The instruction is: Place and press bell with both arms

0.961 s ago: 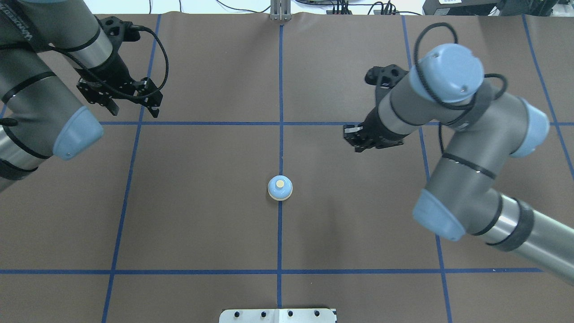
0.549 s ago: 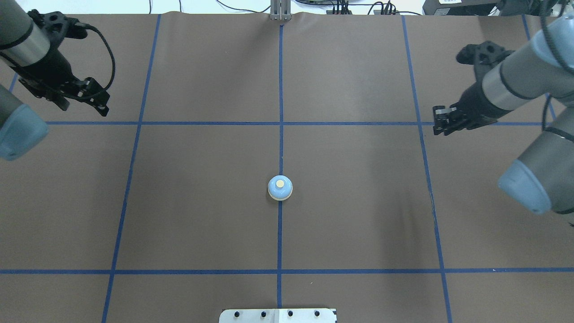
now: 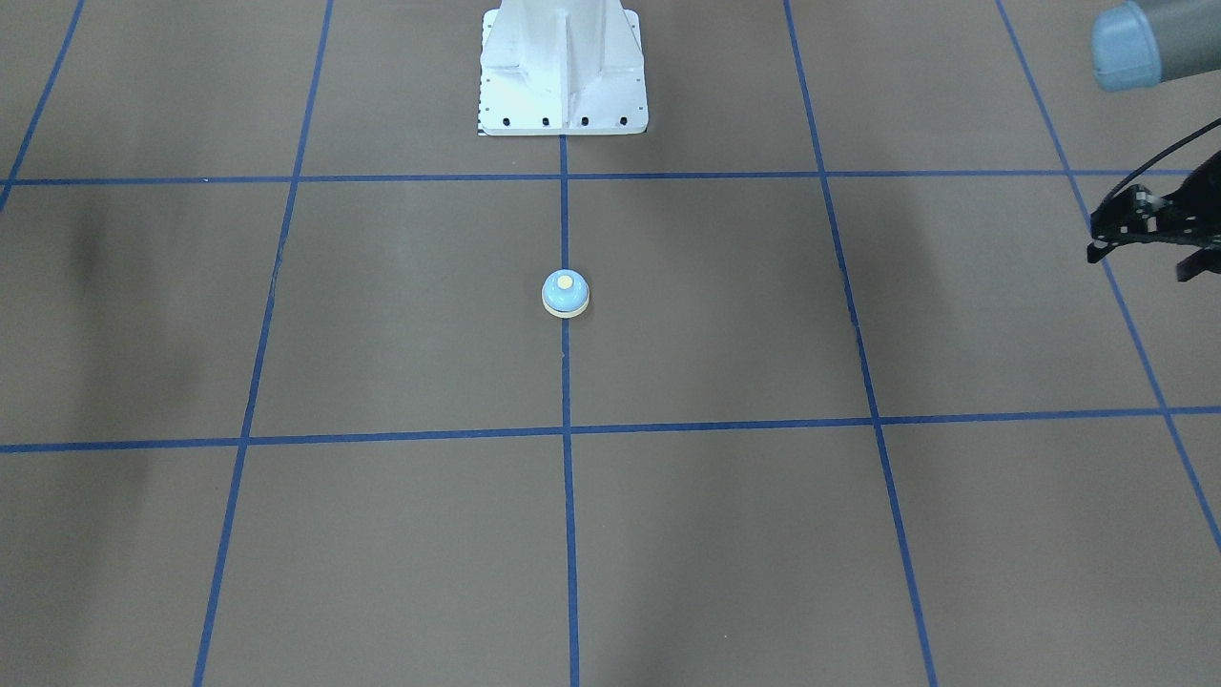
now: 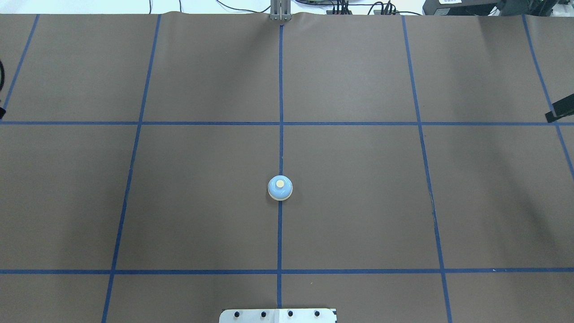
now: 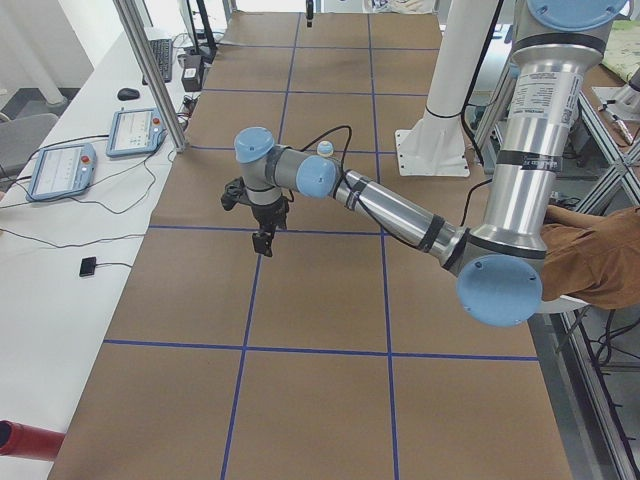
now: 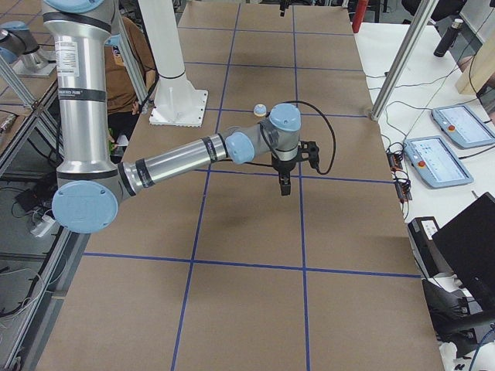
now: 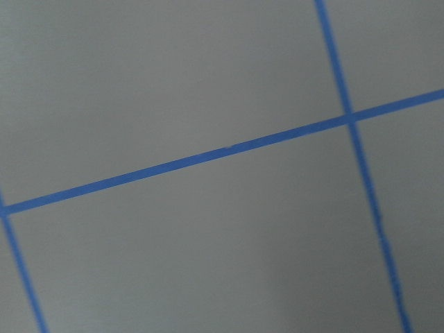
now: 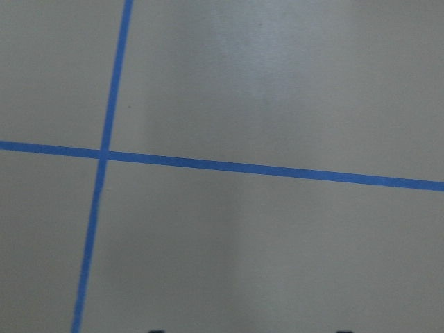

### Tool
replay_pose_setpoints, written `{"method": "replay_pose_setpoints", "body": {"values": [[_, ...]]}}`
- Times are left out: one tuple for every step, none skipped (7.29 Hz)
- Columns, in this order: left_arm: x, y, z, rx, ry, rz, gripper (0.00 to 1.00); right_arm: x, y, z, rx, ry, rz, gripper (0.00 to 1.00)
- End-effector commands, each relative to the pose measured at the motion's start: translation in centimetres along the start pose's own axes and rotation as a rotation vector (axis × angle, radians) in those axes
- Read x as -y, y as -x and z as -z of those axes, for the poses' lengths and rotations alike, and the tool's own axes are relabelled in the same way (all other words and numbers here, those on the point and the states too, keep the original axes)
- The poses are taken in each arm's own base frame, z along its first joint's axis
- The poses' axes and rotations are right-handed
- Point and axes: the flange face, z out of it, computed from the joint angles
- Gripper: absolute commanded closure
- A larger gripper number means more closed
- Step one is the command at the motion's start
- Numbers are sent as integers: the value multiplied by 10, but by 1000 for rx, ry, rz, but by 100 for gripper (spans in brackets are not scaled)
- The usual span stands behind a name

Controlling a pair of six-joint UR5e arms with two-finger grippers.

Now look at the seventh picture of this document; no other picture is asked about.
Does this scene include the blue tape grid lines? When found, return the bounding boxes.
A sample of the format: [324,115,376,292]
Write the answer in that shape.
[1,1,443,332]

